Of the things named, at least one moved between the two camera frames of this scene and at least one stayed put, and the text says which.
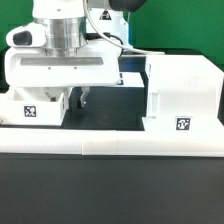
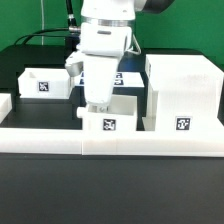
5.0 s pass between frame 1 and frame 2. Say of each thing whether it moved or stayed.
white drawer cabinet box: stayed
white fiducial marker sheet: stayed
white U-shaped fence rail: stayed
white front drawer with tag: moved
